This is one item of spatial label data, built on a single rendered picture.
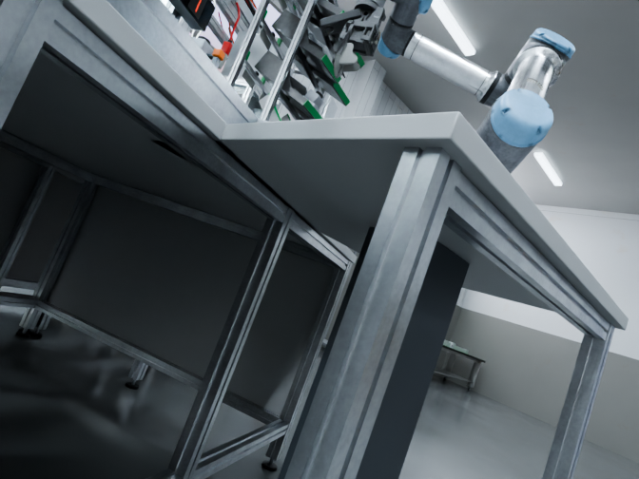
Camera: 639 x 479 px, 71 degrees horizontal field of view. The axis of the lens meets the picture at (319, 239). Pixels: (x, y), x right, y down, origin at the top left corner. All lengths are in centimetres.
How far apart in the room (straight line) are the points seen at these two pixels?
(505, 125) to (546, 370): 901
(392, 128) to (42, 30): 35
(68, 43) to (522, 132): 77
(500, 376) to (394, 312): 968
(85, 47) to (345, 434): 47
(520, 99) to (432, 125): 57
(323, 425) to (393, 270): 16
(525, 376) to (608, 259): 274
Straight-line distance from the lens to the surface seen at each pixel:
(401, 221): 44
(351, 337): 44
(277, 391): 185
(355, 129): 52
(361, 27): 130
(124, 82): 61
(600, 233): 1029
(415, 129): 47
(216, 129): 73
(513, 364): 1004
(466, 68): 143
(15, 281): 285
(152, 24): 73
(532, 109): 101
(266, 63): 161
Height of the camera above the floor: 65
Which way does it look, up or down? 7 degrees up
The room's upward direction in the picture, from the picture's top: 21 degrees clockwise
